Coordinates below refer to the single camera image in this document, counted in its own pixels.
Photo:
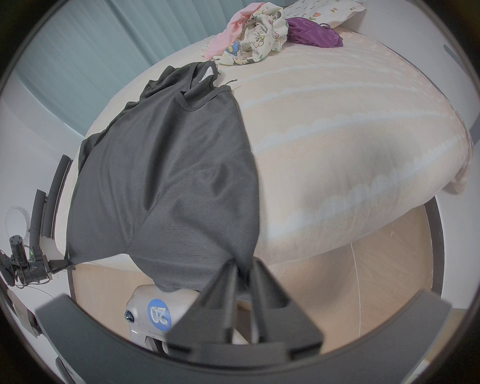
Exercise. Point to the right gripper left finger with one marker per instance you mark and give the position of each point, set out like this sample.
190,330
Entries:
202,330

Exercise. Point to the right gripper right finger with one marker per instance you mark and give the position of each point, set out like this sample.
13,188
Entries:
288,326

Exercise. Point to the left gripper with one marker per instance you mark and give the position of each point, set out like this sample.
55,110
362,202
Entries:
35,269

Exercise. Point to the black T-shirt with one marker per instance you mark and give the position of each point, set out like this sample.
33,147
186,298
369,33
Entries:
168,180

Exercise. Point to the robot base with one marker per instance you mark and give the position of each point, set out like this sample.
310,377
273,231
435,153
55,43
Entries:
150,300

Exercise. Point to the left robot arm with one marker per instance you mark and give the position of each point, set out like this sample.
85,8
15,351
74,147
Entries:
15,245

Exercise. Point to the bed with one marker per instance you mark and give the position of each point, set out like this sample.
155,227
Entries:
337,131

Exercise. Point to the round white mirror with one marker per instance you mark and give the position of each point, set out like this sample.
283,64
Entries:
15,219

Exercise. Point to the black chest of drawers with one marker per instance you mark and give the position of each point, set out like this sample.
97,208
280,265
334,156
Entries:
52,195

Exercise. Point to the white printed pyjama top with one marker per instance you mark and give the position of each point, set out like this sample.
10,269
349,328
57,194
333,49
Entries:
258,41

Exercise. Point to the purple garment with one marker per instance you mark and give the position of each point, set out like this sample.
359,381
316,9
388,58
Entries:
311,32

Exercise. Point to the pink garment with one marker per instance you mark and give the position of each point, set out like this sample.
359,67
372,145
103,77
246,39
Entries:
228,33

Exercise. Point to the white printed pillow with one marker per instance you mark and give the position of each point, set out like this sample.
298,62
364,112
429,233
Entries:
330,11

